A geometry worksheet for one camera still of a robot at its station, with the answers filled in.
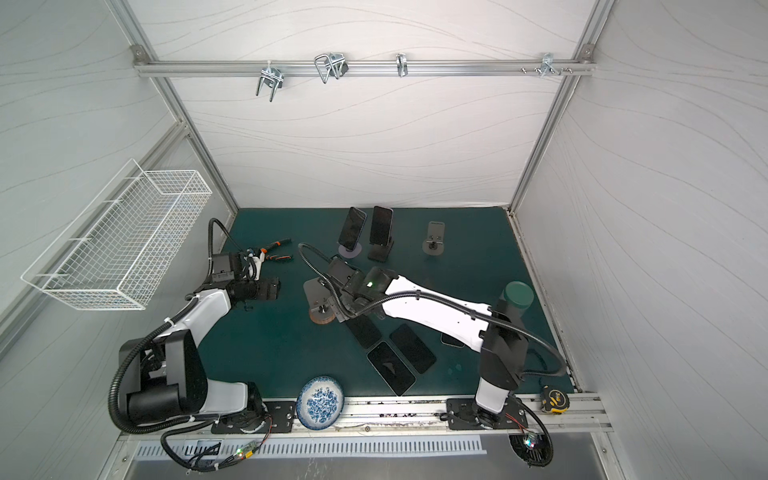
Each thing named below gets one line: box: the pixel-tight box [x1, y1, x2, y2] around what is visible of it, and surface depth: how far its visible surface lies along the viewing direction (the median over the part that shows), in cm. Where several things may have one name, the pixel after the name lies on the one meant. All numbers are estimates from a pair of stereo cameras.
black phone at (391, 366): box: [366, 341, 417, 396], surface depth 84 cm
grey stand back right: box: [422, 221, 445, 256], surface depth 106 cm
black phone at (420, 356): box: [389, 323, 437, 374], surface depth 88 cm
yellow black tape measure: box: [540, 385, 570, 414], surface depth 76 cm
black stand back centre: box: [367, 240, 395, 263], surface depth 110 cm
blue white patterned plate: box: [296, 375, 345, 431], surface depth 76 cm
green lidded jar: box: [504, 280, 535, 318], surface depth 88 cm
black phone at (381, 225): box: [369, 206, 394, 246], surface depth 103 cm
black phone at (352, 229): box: [338, 206, 368, 251], surface depth 101 cm
